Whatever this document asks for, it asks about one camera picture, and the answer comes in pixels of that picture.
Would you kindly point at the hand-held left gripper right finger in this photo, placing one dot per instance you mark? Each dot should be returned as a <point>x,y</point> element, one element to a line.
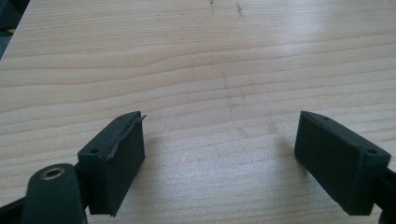
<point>339,168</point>

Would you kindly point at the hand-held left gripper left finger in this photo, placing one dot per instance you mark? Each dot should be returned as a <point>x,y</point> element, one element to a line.
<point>115,168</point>

